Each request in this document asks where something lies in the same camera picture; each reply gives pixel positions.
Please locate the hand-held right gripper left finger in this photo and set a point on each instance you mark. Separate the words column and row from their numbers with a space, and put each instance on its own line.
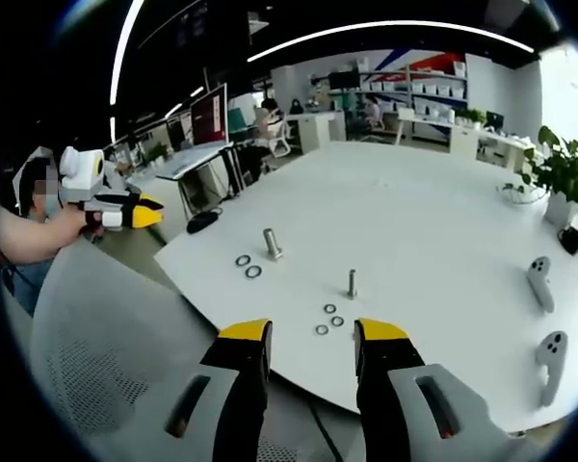
column 243, row 351

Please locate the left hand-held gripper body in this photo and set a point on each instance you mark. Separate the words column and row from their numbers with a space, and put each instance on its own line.
column 79, row 178

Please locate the black desk monitor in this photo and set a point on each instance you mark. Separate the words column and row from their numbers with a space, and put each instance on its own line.
column 495, row 119

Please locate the small green desk plant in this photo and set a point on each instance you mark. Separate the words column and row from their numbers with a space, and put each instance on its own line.
column 472, row 117

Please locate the black power adapter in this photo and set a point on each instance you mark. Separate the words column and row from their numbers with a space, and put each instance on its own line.
column 570, row 240

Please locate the small threaded steel stud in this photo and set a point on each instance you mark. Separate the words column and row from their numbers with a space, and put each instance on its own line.
column 351, row 284

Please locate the small computer monitor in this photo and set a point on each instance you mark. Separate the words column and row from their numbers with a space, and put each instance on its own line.
column 178, row 129

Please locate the black computer mouse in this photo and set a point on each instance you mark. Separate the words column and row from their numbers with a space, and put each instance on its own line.
column 201, row 222

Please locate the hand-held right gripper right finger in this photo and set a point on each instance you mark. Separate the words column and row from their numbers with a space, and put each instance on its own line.
column 385, row 356

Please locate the white background counter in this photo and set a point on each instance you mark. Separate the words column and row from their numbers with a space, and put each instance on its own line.
column 318, row 127

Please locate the person's left hand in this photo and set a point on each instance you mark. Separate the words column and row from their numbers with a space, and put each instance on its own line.
column 72, row 220

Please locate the white handheld controller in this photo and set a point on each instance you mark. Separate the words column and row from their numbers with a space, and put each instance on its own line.
column 542, row 284
column 551, row 356

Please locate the white standing desk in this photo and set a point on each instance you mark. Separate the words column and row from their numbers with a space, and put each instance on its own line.
column 192, row 161

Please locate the short curved ceiling light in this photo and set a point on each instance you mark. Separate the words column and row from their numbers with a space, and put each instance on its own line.
column 120, row 48

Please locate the large threaded steel stud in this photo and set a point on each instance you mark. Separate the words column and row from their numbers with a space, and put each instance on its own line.
column 272, row 243

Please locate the person's blue clothing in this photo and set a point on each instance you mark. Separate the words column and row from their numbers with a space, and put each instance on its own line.
column 26, row 284

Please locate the white mesh office chair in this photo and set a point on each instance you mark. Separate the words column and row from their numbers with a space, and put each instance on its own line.
column 101, row 313

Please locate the shelf with white bins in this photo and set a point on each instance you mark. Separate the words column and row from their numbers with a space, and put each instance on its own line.
column 414, row 89

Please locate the long curved ceiling light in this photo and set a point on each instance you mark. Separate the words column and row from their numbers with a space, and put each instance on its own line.
column 390, row 26

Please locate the green potted plant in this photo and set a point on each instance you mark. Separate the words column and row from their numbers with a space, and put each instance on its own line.
column 570, row 173

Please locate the small steel washer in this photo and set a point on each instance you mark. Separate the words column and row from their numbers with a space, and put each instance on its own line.
column 317, row 330
column 325, row 308
column 332, row 321

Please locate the white swivel chair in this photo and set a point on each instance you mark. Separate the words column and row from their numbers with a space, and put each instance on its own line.
column 280, row 139

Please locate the black washer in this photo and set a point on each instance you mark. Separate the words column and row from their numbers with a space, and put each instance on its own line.
column 247, row 272
column 237, row 260

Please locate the large computer monitor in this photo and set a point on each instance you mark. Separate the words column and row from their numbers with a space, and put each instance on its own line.
column 211, row 115

